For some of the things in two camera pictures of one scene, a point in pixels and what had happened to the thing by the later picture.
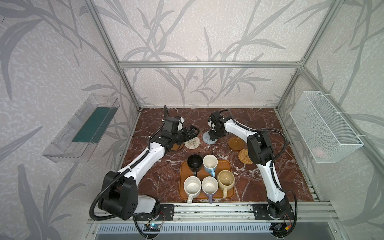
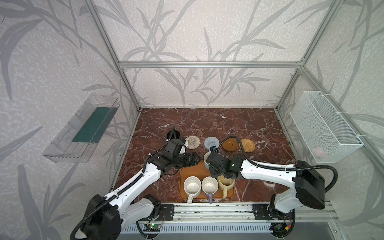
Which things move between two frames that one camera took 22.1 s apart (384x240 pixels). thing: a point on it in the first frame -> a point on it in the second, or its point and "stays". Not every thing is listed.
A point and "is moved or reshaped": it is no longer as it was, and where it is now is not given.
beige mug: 226,180 stays
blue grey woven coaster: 207,139 is moved or reshaped
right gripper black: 216,132 -> 216,172
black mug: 195,162 is moved or reshaped
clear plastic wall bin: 78,137 stays
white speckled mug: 192,186 stays
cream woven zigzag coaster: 192,143 stays
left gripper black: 188,133 -> 189,160
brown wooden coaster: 235,143 is moved or reshaped
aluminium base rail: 237,213 stays
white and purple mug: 210,186 stays
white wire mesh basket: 328,138 stays
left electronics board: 152,227 stays
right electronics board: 280,227 stays
